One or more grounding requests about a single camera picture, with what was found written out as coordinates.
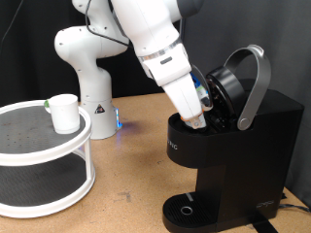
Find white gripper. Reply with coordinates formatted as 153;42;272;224
160;71;206;130

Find silver handled brewer lid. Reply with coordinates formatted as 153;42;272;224
204;44;272;132

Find black Keurig coffee machine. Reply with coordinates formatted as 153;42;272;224
161;78;305;233

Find grey fabric partition panel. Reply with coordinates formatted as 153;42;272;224
176;0;311;208

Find black tape strip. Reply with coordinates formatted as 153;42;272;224
247;213;280;233

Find white mug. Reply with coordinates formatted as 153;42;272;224
44;93;82;135

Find white two-tier turntable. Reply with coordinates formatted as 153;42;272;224
0;99;97;219

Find black backdrop curtain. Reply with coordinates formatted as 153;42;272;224
0;0;183;108

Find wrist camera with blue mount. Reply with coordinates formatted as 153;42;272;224
189;63;215;113

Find braided grey power cable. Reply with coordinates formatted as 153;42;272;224
279;202;311;215

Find black robot camera cable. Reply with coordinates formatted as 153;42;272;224
84;0;131;47

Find thin grey hanging cable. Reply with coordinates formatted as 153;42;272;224
0;0;24;50

